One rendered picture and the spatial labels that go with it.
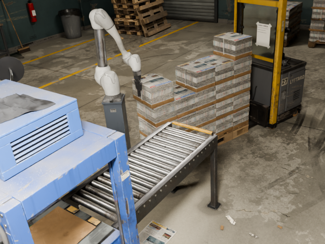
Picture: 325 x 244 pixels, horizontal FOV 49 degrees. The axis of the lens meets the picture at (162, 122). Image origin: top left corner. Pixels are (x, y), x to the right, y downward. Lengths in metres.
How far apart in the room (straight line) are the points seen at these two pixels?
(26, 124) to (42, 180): 0.25
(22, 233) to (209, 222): 2.24
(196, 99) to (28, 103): 2.58
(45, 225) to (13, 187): 0.96
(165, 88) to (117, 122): 0.61
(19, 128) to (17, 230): 0.41
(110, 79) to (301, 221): 2.22
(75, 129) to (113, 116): 1.84
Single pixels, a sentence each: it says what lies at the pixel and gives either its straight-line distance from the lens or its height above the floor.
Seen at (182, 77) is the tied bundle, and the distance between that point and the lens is 4.13.
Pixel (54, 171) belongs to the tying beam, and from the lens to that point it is 1.60.
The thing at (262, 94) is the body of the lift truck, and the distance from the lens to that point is 5.08.
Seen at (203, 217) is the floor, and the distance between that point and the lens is 3.54.
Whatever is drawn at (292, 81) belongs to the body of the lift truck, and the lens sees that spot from 5.03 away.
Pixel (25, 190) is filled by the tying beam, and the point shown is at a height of 1.55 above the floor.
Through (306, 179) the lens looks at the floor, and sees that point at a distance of 4.14.
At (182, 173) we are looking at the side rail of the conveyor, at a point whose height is 0.75.
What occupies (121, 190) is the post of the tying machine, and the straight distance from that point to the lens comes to 1.92.
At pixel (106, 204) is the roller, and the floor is 0.80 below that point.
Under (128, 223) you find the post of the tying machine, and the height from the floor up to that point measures 1.00.
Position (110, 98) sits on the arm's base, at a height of 1.04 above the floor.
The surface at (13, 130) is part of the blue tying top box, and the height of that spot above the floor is 1.74.
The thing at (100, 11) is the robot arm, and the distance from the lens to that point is 3.38.
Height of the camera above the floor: 2.40
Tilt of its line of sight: 28 degrees down
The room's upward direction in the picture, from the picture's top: 5 degrees counter-clockwise
